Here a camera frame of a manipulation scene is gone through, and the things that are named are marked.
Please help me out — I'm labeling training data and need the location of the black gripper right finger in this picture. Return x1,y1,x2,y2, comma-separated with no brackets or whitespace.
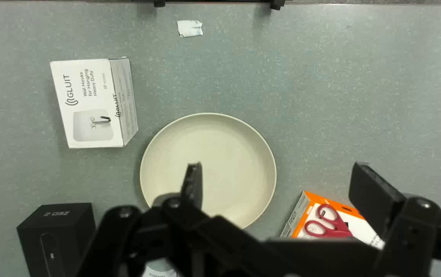
349,163,406,237

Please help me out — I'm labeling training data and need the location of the white product box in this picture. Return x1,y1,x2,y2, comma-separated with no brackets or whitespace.
50,57,139,149

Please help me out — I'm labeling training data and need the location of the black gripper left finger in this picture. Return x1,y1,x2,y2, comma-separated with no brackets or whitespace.
180,163,203,208

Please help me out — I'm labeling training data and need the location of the black rectangular box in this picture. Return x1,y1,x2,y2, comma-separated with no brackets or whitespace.
17,203,96,277

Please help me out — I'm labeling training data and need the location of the orange scissors package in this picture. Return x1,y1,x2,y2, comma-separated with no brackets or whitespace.
280,191,385,249

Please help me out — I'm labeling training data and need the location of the cream round plate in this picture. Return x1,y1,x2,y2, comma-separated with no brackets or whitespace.
139,112,277,228

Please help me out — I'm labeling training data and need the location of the white paper scrap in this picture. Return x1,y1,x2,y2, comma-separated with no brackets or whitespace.
177,20,203,38

